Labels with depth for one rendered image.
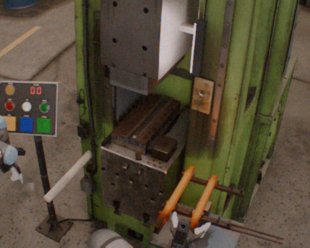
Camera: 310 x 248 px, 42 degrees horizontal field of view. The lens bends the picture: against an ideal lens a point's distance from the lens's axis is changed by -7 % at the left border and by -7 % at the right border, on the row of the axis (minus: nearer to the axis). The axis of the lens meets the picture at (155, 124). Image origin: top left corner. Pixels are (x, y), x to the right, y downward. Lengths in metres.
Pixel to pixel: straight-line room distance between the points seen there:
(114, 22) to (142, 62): 0.22
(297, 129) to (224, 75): 2.32
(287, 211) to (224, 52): 1.75
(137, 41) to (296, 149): 2.38
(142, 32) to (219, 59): 0.35
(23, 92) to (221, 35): 1.06
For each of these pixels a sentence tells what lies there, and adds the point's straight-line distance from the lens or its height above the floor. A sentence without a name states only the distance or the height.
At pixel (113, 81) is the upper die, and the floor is 1.29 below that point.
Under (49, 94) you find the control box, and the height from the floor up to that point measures 1.15.
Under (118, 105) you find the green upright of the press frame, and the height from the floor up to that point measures 1.01.
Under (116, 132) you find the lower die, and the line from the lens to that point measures 2.20.
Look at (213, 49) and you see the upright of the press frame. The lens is 1.87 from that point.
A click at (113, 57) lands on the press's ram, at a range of 1.95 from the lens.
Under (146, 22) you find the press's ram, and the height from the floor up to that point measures 1.63.
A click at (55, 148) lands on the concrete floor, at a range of 3.65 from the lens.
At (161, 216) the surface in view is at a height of 1.00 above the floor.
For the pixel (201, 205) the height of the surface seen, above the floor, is 0.99.
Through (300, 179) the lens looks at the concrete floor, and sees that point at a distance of 3.60.
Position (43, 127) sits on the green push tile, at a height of 1.00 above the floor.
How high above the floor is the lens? 2.35
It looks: 37 degrees down
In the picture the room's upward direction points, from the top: 3 degrees clockwise
